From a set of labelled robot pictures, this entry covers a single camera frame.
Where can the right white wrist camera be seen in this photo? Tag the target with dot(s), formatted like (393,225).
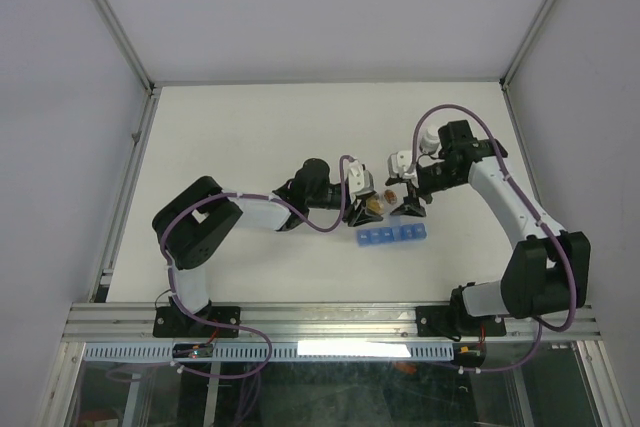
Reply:
(401,168)

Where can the clear bottle cap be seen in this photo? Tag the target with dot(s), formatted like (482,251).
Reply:
(390,197)

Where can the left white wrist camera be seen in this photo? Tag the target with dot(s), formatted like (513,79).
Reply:
(359,179)

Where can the left aluminium frame post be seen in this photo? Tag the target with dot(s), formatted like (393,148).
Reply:
(124,44)

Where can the aluminium frame post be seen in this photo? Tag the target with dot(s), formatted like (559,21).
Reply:
(124,44)
(532,32)

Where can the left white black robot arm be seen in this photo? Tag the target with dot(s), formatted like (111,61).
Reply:
(191,227)

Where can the aluminium mounting rail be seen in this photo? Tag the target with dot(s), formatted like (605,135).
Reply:
(287,321)

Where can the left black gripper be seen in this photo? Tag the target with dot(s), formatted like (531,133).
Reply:
(357,216)

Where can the right aluminium frame post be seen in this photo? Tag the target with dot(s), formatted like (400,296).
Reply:
(532,32)

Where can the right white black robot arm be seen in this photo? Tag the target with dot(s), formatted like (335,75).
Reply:
(549,265)

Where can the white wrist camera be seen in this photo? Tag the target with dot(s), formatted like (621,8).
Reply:
(401,168)
(359,179)

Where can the clear capsule bottle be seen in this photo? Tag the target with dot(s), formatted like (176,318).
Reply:
(375,206)

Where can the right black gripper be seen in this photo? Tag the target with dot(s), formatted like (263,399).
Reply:
(411,206)

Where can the grey slotted cable duct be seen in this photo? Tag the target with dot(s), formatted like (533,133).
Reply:
(304,350)

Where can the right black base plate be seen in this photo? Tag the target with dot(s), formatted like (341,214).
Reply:
(445,321)

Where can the blue weekly pill organizer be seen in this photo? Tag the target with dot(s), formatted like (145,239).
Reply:
(394,233)

